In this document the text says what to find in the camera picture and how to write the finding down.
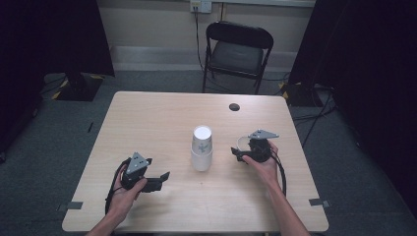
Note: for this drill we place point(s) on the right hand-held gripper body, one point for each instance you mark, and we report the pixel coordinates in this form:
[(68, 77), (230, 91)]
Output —
[(260, 147)]

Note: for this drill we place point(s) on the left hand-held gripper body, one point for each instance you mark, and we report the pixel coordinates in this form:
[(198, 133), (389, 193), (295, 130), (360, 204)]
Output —
[(135, 168)]

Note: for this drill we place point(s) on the person's right hand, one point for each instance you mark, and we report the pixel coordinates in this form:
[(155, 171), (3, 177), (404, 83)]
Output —
[(264, 170)]

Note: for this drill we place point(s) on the person's left hand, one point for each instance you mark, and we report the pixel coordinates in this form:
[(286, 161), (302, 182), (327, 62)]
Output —
[(124, 196)]

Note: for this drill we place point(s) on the black round table grommet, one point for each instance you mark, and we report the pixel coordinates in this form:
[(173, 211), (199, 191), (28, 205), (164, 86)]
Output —
[(234, 106)]

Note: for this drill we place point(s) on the black stand base yellow tape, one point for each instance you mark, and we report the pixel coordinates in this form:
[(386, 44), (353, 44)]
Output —
[(78, 88), (296, 94)]

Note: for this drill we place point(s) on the grey tape strip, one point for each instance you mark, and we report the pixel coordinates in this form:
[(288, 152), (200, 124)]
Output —
[(319, 202), (70, 206)]

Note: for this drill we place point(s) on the black folding chair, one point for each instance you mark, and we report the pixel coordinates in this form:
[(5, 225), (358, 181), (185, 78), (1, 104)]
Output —
[(237, 54)]

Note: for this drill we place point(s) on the black curtain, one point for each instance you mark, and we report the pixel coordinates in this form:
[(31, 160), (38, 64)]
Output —
[(46, 52), (367, 82)]

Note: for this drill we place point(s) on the white wall socket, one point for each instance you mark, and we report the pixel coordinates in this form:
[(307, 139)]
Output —
[(201, 5)]

